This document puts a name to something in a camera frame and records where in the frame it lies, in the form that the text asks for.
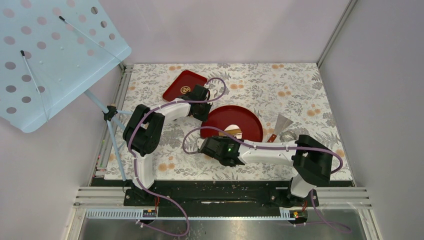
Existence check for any white dough ball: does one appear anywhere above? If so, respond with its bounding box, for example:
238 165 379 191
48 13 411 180
224 124 242 131

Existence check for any round red tray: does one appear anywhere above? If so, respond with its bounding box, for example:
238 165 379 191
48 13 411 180
201 105 264 142

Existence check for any wooden double-ended rolling pin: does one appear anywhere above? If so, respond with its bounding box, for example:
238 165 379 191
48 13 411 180
218 129 243 139

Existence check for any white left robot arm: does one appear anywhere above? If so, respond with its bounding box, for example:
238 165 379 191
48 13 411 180
122 84 212 206

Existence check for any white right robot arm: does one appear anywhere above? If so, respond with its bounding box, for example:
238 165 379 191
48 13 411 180
197 135 333 206

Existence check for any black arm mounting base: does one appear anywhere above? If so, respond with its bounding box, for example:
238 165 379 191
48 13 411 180
123 180 320 208

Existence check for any floral table mat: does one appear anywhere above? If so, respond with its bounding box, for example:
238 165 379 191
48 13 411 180
122 63 345 181

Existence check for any rectangular red tray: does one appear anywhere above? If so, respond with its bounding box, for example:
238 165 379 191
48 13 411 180
162 70 207 102

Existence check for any light blue music stand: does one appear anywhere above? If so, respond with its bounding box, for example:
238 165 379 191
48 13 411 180
0 0 133 182

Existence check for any metal scraper wooden handle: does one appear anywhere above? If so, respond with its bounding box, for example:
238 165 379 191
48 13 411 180
266 113 293 143

